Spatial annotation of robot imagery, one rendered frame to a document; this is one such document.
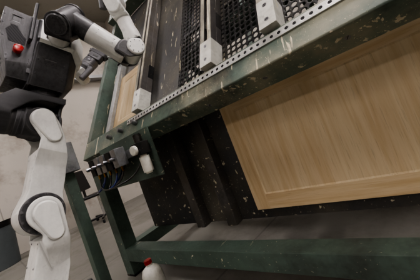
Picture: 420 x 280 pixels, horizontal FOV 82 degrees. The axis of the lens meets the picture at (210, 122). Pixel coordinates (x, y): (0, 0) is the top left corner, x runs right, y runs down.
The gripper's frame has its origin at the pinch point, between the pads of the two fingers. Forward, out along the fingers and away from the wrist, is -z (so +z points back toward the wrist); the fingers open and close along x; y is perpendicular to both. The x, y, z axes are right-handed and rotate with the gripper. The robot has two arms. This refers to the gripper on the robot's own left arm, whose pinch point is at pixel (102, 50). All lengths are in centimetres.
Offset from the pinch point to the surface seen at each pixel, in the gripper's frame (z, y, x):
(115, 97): 20.7, -11.6, 21.5
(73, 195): 81, -27, 32
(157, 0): -42.2, 19.6, 15.7
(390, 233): 41, 38, 174
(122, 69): -1.3, -11.8, 12.1
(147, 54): 1.2, 20.2, 34.1
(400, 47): 9, 90, 126
